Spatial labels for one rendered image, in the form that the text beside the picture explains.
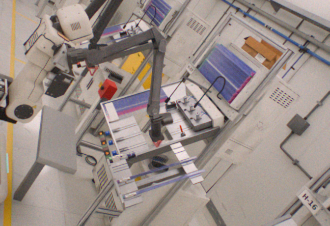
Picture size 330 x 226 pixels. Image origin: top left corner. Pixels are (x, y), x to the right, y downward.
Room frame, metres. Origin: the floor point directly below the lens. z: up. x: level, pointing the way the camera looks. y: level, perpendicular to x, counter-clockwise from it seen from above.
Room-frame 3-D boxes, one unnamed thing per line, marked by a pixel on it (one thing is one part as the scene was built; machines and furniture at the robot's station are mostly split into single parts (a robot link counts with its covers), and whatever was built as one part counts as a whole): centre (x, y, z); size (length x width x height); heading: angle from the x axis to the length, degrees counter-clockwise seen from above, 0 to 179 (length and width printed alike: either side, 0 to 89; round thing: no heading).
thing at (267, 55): (2.72, -0.42, 1.82); 0.68 x 0.30 x 0.20; 37
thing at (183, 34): (3.76, 0.53, 0.95); 1.35 x 0.82 x 1.90; 127
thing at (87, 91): (3.63, 0.69, 0.66); 1.01 x 0.73 x 1.31; 127
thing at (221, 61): (2.46, -0.25, 1.52); 0.51 x 0.13 x 0.27; 37
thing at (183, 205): (2.58, -0.31, 0.31); 0.70 x 0.65 x 0.62; 37
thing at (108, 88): (2.88, 0.49, 0.39); 0.24 x 0.24 x 0.78; 37
